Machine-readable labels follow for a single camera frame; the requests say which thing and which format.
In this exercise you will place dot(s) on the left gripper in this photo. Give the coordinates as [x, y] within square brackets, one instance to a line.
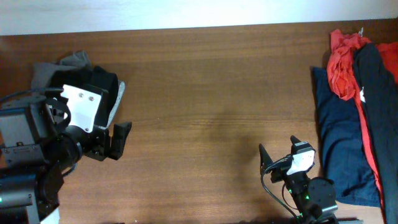
[102, 149]

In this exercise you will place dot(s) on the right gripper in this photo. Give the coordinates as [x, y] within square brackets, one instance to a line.
[280, 173]

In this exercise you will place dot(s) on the black t-shirt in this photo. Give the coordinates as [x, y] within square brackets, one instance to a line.
[97, 79]

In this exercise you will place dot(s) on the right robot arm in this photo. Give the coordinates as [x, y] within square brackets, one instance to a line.
[315, 199]

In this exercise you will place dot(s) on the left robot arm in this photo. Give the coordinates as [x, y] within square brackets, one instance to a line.
[41, 148]

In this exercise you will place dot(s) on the navy blue garment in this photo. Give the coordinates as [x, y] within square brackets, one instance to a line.
[343, 158]

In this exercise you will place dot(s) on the grey folded shorts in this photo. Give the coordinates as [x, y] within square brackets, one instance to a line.
[44, 71]

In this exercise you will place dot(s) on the red mesh garment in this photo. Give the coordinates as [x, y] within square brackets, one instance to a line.
[343, 83]

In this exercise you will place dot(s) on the black garment in pile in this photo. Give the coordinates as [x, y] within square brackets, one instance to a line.
[380, 108]

